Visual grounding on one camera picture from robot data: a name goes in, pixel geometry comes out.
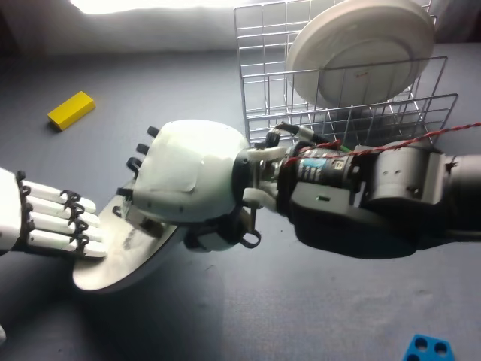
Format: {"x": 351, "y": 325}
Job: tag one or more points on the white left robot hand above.
{"x": 45, "y": 210}

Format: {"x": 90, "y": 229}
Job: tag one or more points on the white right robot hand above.
{"x": 188, "y": 169}

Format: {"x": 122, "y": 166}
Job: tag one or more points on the white round plate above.
{"x": 357, "y": 56}
{"x": 112, "y": 270}

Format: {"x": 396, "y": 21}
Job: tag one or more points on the yellow rectangular block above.
{"x": 70, "y": 111}

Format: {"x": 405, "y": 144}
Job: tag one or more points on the white backdrop sheet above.
{"x": 150, "y": 30}

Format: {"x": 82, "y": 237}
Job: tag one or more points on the blue pentagon block with holes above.
{"x": 430, "y": 351}

